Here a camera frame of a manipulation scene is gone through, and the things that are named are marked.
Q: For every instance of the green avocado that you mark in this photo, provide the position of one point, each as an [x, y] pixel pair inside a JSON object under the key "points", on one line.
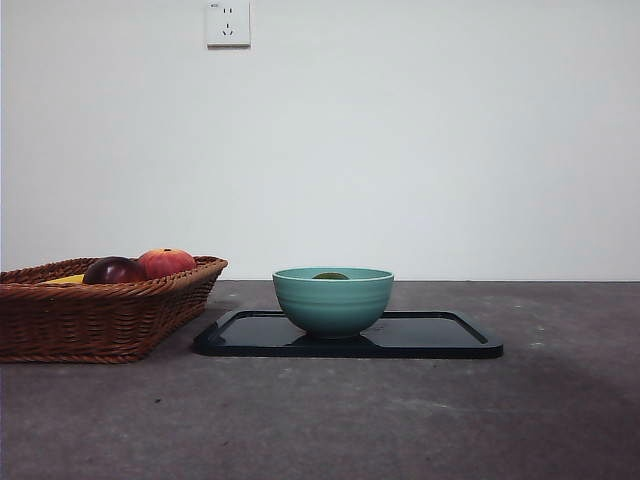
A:
{"points": [[330, 275]]}

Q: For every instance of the teal bowl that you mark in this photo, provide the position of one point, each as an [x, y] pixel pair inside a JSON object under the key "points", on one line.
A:
{"points": [[334, 305]]}

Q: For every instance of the dark rectangular tray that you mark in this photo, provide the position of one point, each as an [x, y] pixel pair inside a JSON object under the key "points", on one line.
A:
{"points": [[425, 335]]}

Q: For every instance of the red orange peach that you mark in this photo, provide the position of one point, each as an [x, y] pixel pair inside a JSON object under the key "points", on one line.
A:
{"points": [[166, 262]]}

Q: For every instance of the dark red plum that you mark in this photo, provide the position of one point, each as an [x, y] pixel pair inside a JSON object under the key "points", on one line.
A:
{"points": [[111, 272]]}

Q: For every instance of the brown wicker basket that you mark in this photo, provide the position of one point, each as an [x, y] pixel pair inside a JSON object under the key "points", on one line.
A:
{"points": [[100, 320]]}

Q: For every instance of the yellow banana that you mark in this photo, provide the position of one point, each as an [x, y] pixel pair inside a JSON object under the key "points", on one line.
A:
{"points": [[66, 279]]}

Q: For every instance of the white wall power outlet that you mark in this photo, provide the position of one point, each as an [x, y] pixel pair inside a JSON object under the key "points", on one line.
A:
{"points": [[228, 25]]}

